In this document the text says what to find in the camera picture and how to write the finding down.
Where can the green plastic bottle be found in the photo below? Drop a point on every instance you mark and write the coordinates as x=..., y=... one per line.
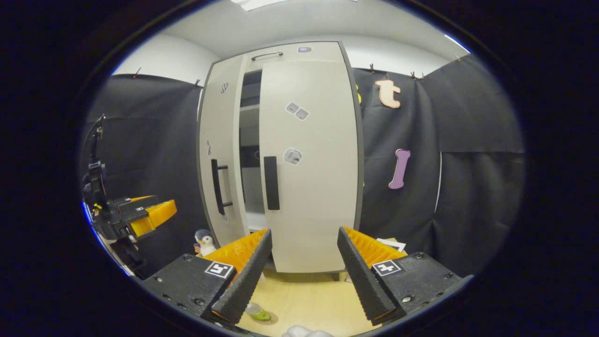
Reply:
x=259, y=312

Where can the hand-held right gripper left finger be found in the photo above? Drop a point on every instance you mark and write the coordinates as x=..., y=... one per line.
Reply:
x=243, y=281

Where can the ceiling light panel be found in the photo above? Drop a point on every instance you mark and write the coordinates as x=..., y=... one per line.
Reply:
x=456, y=42
x=257, y=3

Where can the black backdrop cloth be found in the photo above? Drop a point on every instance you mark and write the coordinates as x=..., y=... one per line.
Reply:
x=149, y=140
x=468, y=196

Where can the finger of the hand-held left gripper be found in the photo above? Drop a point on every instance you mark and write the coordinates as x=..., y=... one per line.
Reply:
x=154, y=217
x=135, y=203

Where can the white cabinet door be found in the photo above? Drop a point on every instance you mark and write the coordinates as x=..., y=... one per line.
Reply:
x=224, y=121
x=318, y=196

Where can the stack of paper booklets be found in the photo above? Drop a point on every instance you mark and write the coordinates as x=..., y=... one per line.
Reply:
x=393, y=244

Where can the white and grey cabinet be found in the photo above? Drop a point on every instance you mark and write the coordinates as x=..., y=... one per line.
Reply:
x=250, y=187

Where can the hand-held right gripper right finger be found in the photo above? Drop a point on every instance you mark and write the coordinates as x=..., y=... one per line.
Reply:
x=362, y=276

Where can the round wooden coaster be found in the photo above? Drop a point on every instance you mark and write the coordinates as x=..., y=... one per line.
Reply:
x=274, y=319

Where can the penguin plush toy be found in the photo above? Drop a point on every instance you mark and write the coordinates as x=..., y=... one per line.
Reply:
x=205, y=243

